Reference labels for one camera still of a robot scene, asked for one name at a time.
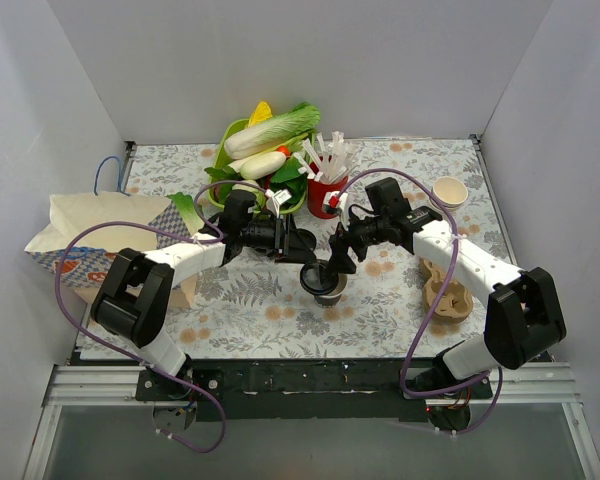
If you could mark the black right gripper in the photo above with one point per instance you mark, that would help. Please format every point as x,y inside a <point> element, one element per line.
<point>350,238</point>

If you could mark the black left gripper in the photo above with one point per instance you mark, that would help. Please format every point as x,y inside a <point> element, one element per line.
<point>286,237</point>

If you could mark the black plastic cup lid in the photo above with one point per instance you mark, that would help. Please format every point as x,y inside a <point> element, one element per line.
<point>317,279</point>

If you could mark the black paper coffee cup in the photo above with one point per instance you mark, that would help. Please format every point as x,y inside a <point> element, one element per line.
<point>332,298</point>

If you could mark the stack of white paper cups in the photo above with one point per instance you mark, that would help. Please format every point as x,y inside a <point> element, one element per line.
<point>450,191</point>

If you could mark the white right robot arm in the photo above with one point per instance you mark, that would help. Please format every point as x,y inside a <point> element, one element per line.
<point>523,313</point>

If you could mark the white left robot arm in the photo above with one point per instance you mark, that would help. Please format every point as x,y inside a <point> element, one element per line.
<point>133,300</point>

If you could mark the patterned paper takeout bag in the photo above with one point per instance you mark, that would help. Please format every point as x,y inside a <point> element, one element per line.
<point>89,260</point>

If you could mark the stack of black lids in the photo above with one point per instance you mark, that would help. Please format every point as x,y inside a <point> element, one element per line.
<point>308,239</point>

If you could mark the floral table mat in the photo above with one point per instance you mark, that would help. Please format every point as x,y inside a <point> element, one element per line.
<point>254,308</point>

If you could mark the red straw holder cup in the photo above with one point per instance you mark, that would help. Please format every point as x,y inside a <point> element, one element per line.
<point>317,192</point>

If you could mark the toy round green cabbage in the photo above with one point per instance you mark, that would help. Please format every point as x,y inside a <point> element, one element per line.
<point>245,187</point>

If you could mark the white wrapped straw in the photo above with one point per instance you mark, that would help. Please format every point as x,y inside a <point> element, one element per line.
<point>331,162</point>

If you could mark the toy white radish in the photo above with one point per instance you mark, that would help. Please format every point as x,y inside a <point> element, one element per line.
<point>262,165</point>

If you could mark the brown cardboard cup carrier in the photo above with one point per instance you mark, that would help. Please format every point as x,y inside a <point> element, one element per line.
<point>455,305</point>

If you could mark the toy napa cabbage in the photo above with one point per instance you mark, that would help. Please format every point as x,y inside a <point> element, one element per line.
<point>272,132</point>

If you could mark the green vegetable basket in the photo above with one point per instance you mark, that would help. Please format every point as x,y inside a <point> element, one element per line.
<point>287,177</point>

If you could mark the toy yellow corn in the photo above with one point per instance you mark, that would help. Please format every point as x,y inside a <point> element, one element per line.
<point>261,113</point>

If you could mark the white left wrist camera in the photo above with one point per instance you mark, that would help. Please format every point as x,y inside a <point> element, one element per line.
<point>276,199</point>

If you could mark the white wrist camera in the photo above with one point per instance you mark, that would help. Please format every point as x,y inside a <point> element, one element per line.
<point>334,203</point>
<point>276,199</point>

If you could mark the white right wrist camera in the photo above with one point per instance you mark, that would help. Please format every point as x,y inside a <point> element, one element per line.
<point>334,203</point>

